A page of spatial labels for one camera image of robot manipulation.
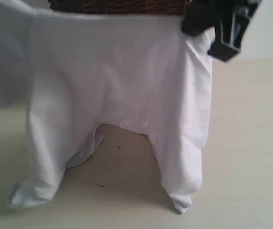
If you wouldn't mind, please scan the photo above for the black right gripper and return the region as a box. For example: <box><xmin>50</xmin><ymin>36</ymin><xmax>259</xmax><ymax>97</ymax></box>
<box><xmin>181</xmin><ymin>0</ymin><xmax>262</xmax><ymax>62</ymax></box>

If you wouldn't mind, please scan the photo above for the dark brown wicker basket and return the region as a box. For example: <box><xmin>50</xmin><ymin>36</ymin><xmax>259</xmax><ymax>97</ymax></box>
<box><xmin>48</xmin><ymin>0</ymin><xmax>191</xmax><ymax>16</ymax></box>

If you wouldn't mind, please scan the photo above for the white t-shirt with red lettering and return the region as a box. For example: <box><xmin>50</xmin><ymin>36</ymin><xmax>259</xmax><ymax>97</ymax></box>
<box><xmin>0</xmin><ymin>0</ymin><xmax>212</xmax><ymax>213</ymax></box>

